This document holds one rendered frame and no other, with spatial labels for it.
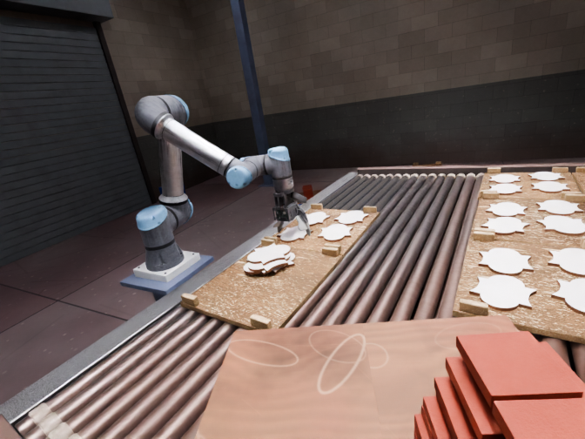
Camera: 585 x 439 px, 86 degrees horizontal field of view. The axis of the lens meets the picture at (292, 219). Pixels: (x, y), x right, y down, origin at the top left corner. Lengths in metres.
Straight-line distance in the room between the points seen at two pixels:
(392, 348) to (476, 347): 0.25
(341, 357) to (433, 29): 5.91
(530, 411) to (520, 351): 0.06
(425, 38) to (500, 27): 1.03
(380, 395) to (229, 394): 0.23
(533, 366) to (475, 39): 5.94
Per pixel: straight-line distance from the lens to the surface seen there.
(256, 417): 0.52
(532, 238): 1.24
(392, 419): 0.50
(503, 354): 0.36
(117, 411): 0.83
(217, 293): 1.01
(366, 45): 6.38
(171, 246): 1.35
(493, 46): 6.18
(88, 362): 1.00
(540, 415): 0.33
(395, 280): 0.97
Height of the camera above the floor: 1.45
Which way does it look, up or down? 20 degrees down
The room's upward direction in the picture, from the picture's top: 9 degrees counter-clockwise
